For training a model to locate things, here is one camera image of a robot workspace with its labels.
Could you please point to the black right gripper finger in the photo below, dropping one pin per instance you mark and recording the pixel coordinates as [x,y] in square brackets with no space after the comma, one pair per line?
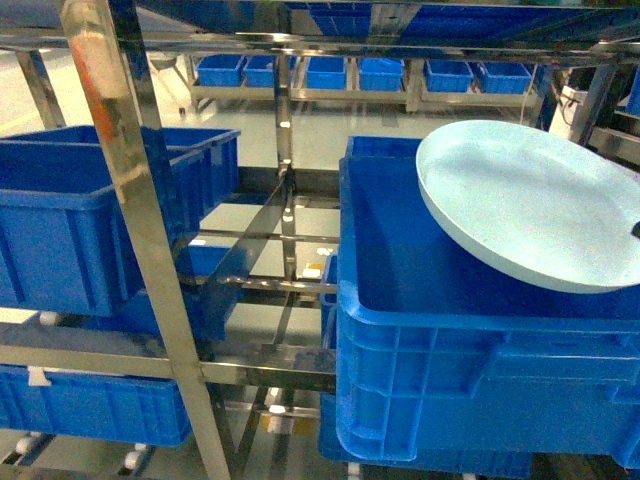
[636,229]

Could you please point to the light blue round tray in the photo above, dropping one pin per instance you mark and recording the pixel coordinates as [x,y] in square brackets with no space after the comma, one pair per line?
[532,205]

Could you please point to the large blue crate on shelf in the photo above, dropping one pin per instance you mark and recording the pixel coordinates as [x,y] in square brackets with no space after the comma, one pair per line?
[438,351]

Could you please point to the blue bin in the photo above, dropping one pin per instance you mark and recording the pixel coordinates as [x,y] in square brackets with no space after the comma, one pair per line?
[224,70]
[326,73]
[501,77]
[218,175]
[380,74]
[259,72]
[446,76]

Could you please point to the blue bin shelf lower left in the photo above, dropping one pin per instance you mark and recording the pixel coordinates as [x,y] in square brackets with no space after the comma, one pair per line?
[114,408]

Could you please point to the blue bin shelf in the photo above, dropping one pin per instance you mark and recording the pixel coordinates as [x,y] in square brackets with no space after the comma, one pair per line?
[65,246]
[114,408]

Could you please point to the stainless steel shelf rack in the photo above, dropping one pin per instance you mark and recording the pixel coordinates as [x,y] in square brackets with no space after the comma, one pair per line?
[245,299]

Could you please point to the blue bin shelf upper left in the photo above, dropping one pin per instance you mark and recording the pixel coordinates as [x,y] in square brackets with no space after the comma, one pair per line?
[65,246]

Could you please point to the blue bin behind upper left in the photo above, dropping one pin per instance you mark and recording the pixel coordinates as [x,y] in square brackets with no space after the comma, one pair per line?
[218,175]

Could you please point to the white foam piece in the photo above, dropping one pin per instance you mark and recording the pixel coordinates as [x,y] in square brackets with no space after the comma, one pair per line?
[37,377]

